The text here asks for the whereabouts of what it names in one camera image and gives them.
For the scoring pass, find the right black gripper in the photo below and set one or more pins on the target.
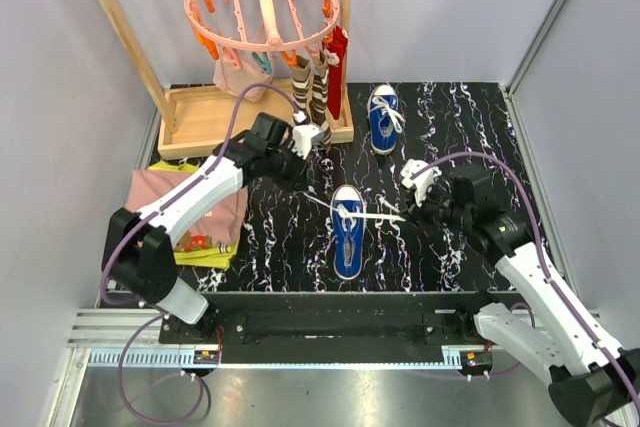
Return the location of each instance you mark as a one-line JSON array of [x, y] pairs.
[[419, 211]]

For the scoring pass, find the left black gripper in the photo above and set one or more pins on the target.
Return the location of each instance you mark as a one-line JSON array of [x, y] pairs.
[[301, 170]]

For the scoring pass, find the white shoelace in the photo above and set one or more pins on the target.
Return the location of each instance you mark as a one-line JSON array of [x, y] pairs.
[[360, 214]]

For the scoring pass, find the blue canvas sneaker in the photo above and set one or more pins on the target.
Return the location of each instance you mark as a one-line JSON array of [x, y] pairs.
[[348, 231], [385, 121]]

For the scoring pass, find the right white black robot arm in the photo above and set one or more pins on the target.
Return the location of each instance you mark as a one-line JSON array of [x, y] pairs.
[[589, 376]]

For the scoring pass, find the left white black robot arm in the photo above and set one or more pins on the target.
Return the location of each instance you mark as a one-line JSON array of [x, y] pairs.
[[139, 248]]

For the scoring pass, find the pink mesh laundry bag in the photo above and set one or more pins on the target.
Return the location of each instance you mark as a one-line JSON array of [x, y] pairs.
[[233, 81]]

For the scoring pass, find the brown striped sock left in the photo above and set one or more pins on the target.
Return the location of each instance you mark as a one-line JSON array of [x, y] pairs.
[[300, 82]]

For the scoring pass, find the brown striped sock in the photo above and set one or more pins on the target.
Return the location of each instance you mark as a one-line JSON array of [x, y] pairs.
[[319, 97], [300, 82]]

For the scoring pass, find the pink folded t-shirt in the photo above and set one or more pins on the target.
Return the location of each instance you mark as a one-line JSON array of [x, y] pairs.
[[187, 210]]

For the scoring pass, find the brown striped sock right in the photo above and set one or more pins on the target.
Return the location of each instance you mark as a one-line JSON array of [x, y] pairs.
[[319, 97]]

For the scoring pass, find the yellow folded garment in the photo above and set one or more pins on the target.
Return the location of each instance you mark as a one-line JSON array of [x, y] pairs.
[[212, 254]]

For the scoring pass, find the red hanging sock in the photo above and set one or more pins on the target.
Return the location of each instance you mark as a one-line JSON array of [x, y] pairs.
[[336, 49]]

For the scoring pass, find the pink round clip hanger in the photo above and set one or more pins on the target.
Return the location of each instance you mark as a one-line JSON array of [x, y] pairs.
[[238, 31]]

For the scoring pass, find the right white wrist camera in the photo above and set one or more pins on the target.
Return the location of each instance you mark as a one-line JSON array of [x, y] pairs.
[[417, 177]]

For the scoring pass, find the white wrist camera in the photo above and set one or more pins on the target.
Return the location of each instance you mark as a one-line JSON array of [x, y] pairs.
[[304, 138], [417, 177]]

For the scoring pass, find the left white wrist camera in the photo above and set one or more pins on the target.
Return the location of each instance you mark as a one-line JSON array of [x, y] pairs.
[[304, 138]]

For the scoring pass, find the wooden drying rack frame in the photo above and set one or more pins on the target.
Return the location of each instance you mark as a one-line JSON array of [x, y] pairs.
[[194, 120]]

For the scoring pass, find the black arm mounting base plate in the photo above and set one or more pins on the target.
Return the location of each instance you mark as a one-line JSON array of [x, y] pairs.
[[330, 317]]

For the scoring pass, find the aluminium rail frame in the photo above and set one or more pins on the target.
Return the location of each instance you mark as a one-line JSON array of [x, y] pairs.
[[131, 368]]

